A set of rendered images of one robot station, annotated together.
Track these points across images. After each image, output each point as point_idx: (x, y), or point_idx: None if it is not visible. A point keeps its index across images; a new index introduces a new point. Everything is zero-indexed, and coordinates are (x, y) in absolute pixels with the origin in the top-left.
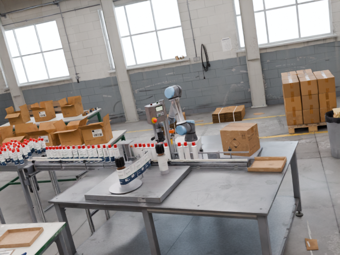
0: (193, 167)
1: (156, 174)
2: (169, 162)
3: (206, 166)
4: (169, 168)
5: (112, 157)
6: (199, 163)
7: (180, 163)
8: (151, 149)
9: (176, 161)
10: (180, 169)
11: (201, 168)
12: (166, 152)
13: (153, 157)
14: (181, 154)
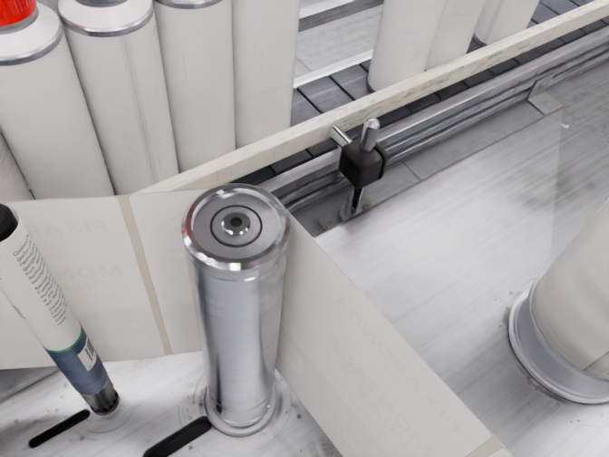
0: (504, 104)
1: (539, 450)
2: (386, 164)
3: (588, 58)
4: (464, 233)
5: None
6: (552, 50)
7: (415, 111)
8: (17, 80)
9: (381, 114)
10: (601, 198)
11: (553, 86)
12: (282, 48)
13: (61, 187)
14: (444, 8)
